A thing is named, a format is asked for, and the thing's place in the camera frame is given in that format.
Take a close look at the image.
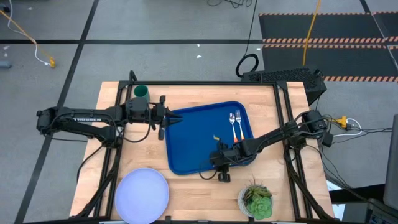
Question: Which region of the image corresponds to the succulent plant in white pot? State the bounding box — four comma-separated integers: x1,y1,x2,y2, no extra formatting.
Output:
237,178,275,222

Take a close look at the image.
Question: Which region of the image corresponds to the black striped floor mat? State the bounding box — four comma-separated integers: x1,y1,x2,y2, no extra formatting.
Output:
258,11,398,83

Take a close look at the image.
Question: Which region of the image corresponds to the blue plastic tray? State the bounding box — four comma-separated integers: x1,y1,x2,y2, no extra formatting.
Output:
164,100,254,176

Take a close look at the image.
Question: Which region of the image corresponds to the black metal table frame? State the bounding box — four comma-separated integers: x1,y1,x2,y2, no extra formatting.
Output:
74,70,335,224

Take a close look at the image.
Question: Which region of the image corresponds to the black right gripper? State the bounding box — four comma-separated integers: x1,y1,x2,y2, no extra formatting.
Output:
209,139,247,183

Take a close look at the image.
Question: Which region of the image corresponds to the orange-handled metal spoon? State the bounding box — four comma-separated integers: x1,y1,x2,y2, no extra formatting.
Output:
228,112,239,144

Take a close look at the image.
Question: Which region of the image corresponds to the yellow white floor cable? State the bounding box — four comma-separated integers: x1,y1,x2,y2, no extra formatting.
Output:
0,0,57,69

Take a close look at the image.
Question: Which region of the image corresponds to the yellow power plug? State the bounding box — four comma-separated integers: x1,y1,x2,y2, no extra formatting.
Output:
333,115,348,129

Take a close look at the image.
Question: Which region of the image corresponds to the lavender plastic plate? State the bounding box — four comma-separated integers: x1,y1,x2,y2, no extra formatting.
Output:
114,167,170,224

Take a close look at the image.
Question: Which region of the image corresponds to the orange-handled metal fork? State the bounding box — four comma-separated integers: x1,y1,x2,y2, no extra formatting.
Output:
234,109,246,141

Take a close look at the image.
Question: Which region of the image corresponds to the green plastic cup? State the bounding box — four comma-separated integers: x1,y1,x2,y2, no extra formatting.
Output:
133,84,151,102

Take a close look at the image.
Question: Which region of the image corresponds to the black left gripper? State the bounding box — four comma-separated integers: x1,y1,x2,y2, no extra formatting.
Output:
150,95,184,141

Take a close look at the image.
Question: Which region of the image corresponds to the yellow hanging cable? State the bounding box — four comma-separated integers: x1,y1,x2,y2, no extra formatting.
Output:
302,0,323,67

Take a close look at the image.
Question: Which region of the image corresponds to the black hanging cable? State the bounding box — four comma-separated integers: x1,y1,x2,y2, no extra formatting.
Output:
234,0,260,79

